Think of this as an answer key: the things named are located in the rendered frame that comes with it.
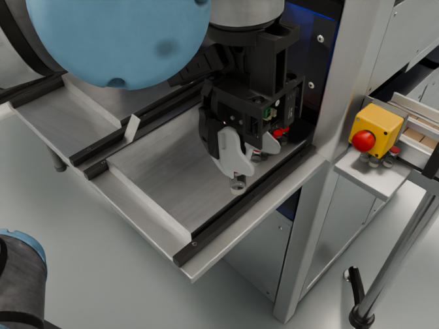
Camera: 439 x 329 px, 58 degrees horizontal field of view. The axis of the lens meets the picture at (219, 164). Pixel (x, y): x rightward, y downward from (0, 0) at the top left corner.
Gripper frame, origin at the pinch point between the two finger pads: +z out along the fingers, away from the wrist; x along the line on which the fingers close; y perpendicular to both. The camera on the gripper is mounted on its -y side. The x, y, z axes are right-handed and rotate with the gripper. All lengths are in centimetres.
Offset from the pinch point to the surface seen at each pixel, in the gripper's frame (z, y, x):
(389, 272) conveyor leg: 69, 15, 46
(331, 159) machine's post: 24.8, -2.0, 32.6
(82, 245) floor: 107, -93, -1
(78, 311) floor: 108, -69, -19
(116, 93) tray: 21, -56, 16
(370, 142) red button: 13.4, 6.2, 29.7
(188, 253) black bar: 22.6, -7.2, -4.9
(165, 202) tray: 23.6, -19.8, 0.7
